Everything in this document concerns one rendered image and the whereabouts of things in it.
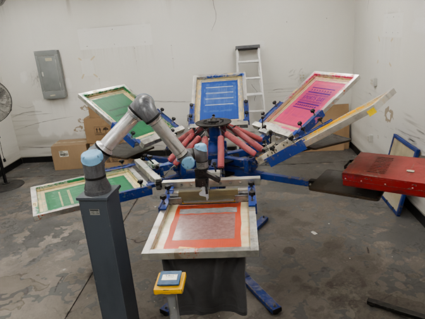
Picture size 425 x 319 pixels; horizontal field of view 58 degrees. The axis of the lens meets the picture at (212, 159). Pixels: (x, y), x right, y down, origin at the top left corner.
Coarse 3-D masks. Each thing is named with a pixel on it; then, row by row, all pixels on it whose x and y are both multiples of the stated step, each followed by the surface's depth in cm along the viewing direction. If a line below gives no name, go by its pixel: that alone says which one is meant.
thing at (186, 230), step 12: (204, 204) 249; (180, 216) 236; (192, 216) 234; (204, 216) 233; (180, 228) 221; (192, 228) 220; (204, 228) 219; (168, 240) 210; (180, 240) 209; (192, 240) 208
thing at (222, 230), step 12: (216, 204) 248; (228, 204) 247; (240, 204) 245; (216, 216) 232; (228, 216) 231; (240, 216) 230; (216, 228) 218; (228, 228) 217; (240, 228) 216; (204, 240) 207; (216, 240) 206; (228, 240) 205; (240, 240) 204
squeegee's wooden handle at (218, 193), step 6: (180, 192) 246; (186, 192) 245; (192, 192) 245; (198, 192) 245; (210, 192) 244; (216, 192) 244; (222, 192) 244; (228, 192) 243; (234, 192) 243; (186, 198) 247; (192, 198) 246; (198, 198) 246; (204, 198) 246; (210, 198) 246; (216, 198) 245; (222, 198) 245; (228, 198) 245; (234, 198) 244
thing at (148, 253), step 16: (176, 192) 263; (160, 224) 221; (256, 224) 212; (256, 240) 196; (144, 256) 193; (160, 256) 192; (176, 256) 192; (192, 256) 191; (208, 256) 190; (224, 256) 190; (240, 256) 189; (256, 256) 189
